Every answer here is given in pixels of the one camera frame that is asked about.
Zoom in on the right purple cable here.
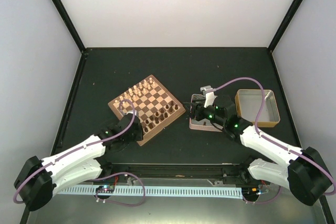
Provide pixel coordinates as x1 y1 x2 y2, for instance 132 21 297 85
214 77 336 205

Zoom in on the black frame post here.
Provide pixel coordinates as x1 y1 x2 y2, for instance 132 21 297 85
51 0 86 53
268 0 303 53

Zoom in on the black frame post right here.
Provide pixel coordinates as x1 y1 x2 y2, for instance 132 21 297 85
268 0 303 53

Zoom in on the light blue cable duct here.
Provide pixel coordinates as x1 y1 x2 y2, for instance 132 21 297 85
59 185 243 199

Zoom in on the pink metal tin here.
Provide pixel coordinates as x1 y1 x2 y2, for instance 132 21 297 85
189 94 223 132

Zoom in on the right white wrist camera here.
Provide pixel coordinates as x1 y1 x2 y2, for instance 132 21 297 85
200 86 216 108

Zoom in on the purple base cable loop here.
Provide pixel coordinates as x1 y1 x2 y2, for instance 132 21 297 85
94 172 146 207

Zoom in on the gold metal tin lid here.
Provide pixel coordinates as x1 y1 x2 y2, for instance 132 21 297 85
235 89 280 127

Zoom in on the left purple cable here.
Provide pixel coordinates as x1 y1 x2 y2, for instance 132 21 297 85
13 99 140 204

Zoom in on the white chess pieces group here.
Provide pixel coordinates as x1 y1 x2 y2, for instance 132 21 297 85
113 77 158 110

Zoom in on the black frame post left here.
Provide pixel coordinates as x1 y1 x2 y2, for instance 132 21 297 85
51 0 86 53

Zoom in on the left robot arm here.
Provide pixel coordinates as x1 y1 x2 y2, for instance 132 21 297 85
13 113 143 211

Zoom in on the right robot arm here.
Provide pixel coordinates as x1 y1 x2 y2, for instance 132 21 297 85
183 95 335 206

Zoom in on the wooden chess board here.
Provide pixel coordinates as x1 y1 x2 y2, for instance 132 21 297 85
108 74 186 146

